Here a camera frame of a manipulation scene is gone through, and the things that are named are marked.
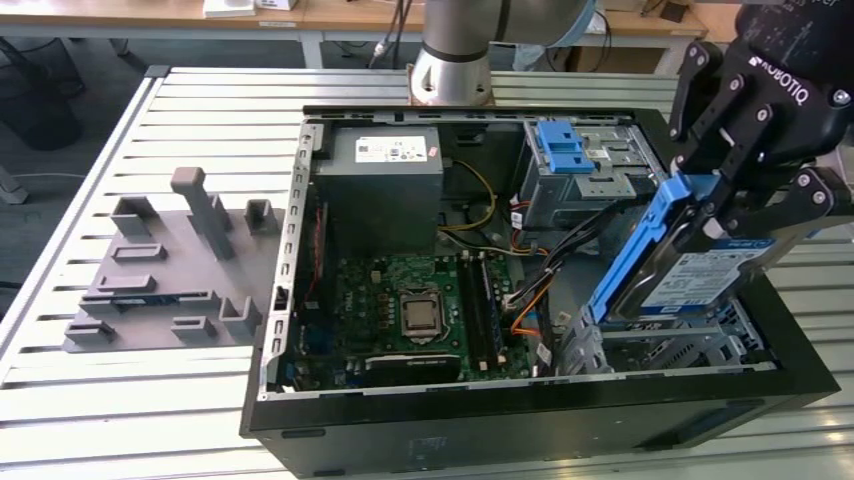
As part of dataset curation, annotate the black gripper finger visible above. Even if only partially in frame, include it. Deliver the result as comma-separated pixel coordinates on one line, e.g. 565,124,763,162
669,42,753,174
710,107,854,237

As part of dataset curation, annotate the hard disk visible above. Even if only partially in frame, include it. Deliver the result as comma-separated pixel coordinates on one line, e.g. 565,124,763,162
586,172,782,324

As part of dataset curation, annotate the metal disk bay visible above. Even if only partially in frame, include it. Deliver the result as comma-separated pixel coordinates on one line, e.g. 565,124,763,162
557,299,779,376

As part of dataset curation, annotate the wooden cabinet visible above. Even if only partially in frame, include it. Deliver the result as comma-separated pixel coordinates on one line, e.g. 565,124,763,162
679,0,746,76

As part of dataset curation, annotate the blue plastic latch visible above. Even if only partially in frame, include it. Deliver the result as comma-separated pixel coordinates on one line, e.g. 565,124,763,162
535,121,597,175

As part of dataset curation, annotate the metal drive cage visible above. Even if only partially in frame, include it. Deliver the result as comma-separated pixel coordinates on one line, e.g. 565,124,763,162
519,119,675,237

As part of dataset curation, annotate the black RAM slot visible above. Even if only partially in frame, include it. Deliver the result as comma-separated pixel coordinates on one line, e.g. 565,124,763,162
460,253,488,371
476,252,507,369

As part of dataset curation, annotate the grey power supply unit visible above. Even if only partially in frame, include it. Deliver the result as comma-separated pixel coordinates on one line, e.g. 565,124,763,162
312,124,447,257

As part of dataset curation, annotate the silver CPU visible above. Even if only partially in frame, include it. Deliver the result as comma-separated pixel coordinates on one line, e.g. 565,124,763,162
403,298,440,335

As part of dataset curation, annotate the green motherboard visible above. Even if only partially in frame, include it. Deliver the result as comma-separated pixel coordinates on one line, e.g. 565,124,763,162
296,252,537,392

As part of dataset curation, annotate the black PC case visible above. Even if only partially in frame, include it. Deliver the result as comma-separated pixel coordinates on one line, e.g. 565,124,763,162
239,104,841,479

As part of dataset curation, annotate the black graphics card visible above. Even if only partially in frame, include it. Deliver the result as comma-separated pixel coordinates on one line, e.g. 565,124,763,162
362,352,463,387

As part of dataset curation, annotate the wooden desk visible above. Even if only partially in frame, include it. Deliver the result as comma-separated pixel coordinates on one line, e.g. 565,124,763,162
0,0,709,71

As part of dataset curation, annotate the grey parts rack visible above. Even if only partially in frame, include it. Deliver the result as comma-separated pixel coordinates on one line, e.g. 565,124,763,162
61,167,288,357

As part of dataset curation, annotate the black bin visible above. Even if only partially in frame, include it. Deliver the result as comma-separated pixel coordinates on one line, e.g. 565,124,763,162
0,37,88,151

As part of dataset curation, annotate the grey table foot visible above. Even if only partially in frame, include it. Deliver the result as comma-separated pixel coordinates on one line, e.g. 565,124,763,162
0,164,32,206

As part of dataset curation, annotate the black wire bundle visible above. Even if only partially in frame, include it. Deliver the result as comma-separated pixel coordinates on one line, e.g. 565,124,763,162
510,197,654,321

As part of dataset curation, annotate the yellow wire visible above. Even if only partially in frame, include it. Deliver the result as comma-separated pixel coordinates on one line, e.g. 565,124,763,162
436,158,500,234

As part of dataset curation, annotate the orange wire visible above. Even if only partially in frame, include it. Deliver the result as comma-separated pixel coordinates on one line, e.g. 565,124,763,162
510,287,542,337

